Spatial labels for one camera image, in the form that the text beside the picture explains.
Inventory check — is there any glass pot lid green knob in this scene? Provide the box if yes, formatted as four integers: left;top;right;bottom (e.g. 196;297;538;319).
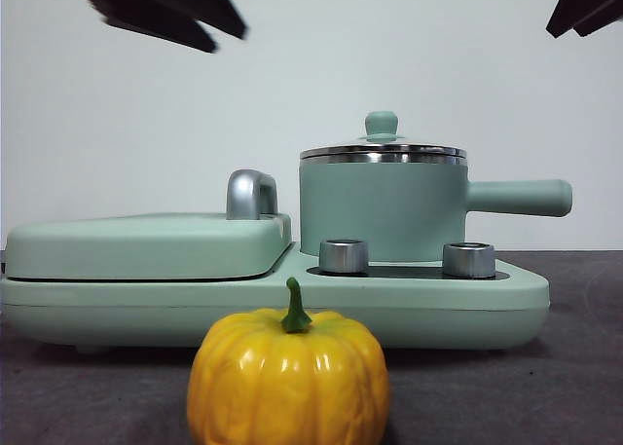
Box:
299;111;467;160

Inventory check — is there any yellow toy pumpkin green stem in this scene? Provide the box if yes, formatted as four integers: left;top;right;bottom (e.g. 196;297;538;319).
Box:
187;277;392;445

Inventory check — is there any mint green pot with handle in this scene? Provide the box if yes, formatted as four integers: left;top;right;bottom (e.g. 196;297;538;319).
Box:
298;153;574;265

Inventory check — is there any mint green breakfast machine base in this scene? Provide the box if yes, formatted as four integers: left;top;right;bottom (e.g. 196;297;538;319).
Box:
0;242;552;356

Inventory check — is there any silver control knob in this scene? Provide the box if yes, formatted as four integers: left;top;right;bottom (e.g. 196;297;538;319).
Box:
442;242;497;279
318;239;370;276

